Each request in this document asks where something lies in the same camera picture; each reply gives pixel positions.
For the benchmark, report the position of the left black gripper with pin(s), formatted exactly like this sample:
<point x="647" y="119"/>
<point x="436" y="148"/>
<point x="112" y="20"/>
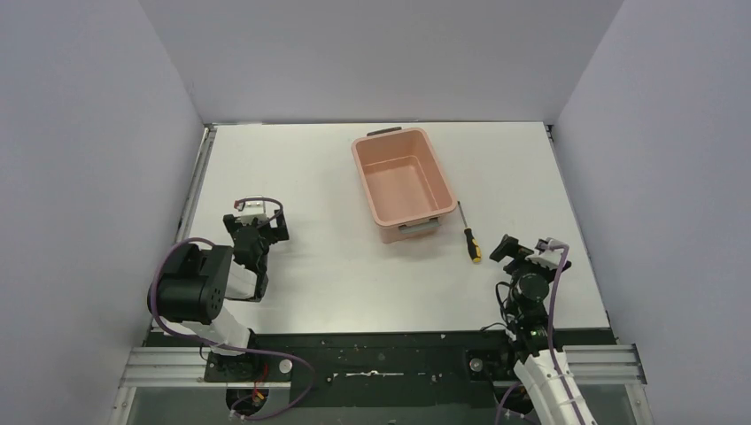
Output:
<point x="258" y="228"/>

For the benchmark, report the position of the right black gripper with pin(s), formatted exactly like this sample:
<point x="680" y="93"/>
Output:
<point x="507" y="246"/>

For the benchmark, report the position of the black yellow screwdriver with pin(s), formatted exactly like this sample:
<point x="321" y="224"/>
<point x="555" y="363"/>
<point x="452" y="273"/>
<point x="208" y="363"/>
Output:
<point x="473" y="248"/>

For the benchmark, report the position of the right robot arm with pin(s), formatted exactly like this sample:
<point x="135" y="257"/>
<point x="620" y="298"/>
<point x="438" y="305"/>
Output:
<point x="540" y="364"/>

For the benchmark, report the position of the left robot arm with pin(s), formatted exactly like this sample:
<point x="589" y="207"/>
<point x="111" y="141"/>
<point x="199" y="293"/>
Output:
<point x="189" y="290"/>

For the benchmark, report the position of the pink plastic bin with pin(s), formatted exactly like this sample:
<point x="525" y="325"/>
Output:
<point x="404" y="183"/>

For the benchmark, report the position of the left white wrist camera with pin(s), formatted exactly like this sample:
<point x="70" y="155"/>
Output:
<point x="250" y="210"/>

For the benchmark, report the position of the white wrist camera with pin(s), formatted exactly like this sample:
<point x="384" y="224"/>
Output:
<point x="250" y="210"/>
<point x="551" y="254"/>

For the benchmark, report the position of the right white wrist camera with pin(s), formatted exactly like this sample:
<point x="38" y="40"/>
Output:
<point x="551" y="254"/>

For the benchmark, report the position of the left side aluminium rail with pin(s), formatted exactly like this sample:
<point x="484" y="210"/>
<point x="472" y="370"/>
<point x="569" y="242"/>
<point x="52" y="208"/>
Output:
<point x="197" y="178"/>

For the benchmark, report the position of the aluminium rail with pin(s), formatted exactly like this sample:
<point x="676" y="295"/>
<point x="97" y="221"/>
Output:
<point x="187" y="367"/>
<point x="197" y="178"/>

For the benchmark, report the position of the aluminium front rail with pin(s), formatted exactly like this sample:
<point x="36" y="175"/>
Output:
<point x="187" y="367"/>

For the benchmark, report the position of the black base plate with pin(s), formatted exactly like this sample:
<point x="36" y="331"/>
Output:
<point x="282" y="375"/>

